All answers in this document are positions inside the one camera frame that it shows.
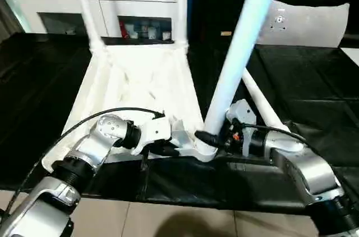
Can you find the small tan label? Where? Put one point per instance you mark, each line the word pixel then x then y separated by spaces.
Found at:
pixel 226 33

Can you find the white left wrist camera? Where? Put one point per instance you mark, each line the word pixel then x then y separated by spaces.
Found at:
pixel 154 130

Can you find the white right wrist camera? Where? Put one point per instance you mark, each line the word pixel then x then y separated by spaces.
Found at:
pixel 241 112

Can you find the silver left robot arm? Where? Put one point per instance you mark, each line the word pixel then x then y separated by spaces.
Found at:
pixel 73 175

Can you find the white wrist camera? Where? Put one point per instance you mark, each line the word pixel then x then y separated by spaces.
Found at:
pixel 241 112
pixel 154 130

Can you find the white plastic table top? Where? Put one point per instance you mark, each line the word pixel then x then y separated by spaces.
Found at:
pixel 146 74

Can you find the dark grey curtain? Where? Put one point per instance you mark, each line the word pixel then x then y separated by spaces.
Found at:
pixel 5 24

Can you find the white plastic table leg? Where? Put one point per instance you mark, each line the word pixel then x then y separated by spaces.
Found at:
pixel 180 4
pixel 84 7
pixel 263 100
pixel 241 46

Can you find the black work mat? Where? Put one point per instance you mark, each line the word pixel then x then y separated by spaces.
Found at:
pixel 320 97

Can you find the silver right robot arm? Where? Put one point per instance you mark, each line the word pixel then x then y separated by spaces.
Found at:
pixel 303 164

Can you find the grey cushion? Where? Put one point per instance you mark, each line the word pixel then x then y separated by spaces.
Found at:
pixel 311 21

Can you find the white flat sheet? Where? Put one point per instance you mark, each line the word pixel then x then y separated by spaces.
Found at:
pixel 352 55

